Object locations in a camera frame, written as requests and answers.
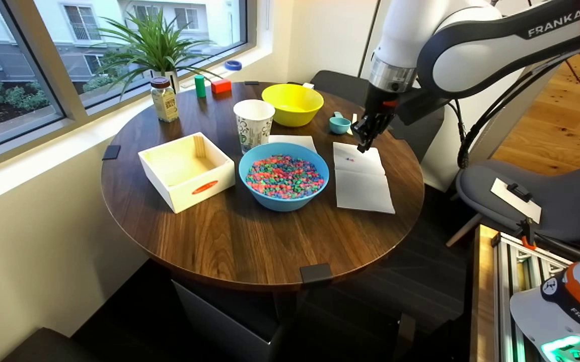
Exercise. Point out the teal plastic scoop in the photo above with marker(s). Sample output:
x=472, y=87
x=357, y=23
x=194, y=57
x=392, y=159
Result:
x=340, y=125

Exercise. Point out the blue round lid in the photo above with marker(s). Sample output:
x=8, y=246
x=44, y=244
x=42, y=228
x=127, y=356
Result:
x=233, y=65

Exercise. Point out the yellow and white small box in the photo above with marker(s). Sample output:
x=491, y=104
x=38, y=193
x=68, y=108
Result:
x=310, y=85

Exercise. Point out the aluminium rail frame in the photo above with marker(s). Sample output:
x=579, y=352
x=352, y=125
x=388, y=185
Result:
x=519, y=281

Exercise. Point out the green potted plant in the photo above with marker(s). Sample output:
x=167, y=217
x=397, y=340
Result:
x=146, y=43

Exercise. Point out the black table edge clip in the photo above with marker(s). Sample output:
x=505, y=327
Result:
x=112, y=153
x=315, y=274

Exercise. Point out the red block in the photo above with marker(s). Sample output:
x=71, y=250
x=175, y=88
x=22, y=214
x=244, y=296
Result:
x=222, y=87

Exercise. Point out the pale wooden box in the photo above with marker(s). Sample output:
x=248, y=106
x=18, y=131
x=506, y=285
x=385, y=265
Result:
x=183, y=182

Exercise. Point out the grey table pedestal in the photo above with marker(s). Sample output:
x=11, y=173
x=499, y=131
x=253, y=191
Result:
x=231, y=328

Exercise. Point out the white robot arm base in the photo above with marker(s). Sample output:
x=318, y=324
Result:
x=573, y=323

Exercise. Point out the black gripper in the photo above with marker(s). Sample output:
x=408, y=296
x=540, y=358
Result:
x=382, y=104

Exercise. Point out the dark grey armchair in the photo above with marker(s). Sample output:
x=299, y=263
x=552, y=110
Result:
x=333, y=82

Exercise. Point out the colourful beads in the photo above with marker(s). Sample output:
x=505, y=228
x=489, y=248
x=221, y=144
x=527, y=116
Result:
x=352, y=158
x=284, y=177

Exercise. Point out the glass spice jar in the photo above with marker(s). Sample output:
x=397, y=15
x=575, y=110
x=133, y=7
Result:
x=165, y=102

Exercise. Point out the large white napkin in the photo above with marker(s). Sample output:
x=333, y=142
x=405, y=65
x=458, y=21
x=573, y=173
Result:
x=364, y=184

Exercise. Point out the window with beige frame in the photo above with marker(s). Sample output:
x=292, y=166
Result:
x=9, y=80

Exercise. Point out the printed paper cup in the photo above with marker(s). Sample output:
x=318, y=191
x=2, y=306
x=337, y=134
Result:
x=254, y=122

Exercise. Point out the yellow bowl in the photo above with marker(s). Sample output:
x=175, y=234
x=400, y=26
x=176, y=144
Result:
x=292, y=102

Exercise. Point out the white tag with black clip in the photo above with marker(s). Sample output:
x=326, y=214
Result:
x=515, y=201

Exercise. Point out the blue bowl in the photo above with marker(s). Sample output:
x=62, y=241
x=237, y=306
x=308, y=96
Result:
x=282, y=204

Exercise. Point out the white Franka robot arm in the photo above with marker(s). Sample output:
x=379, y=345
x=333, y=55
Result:
x=485, y=40

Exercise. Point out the wooden cabinet edge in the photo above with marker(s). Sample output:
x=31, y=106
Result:
x=485, y=293

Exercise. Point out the blue grey chair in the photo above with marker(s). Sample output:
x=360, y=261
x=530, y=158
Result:
x=573, y=201

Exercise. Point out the green block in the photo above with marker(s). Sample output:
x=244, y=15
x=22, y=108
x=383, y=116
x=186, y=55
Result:
x=200, y=87

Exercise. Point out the small white napkin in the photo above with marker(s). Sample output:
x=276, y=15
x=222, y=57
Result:
x=292, y=142

